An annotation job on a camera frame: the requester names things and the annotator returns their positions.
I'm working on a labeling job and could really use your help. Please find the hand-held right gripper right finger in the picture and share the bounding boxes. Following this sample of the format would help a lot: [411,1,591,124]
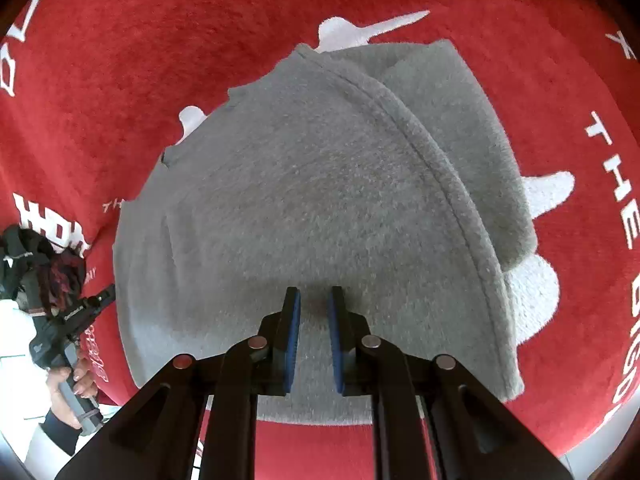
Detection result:
[327,286,576,480]

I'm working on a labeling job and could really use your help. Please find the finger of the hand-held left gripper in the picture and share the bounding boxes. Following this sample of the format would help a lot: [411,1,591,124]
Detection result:
[82,284,117,313]

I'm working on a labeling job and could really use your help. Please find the red printed blanket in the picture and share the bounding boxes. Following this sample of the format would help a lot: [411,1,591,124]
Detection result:
[0,0,640,480]

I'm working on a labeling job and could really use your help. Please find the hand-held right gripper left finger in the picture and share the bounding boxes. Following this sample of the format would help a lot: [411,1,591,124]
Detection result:
[55,286,302,480]

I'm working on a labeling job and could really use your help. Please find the dark red patterned cloth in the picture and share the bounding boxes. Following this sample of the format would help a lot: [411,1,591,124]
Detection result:
[0,225,90,321]

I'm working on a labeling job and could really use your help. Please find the person's left forearm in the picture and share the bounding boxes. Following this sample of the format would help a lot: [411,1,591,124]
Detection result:
[39,407,84,457]

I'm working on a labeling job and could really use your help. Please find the grey sweatshirt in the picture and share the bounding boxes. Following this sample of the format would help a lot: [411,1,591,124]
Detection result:
[112,40,538,428]

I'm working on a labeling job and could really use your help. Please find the person's left hand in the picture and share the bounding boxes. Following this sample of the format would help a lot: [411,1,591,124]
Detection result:
[45,347,101,431]

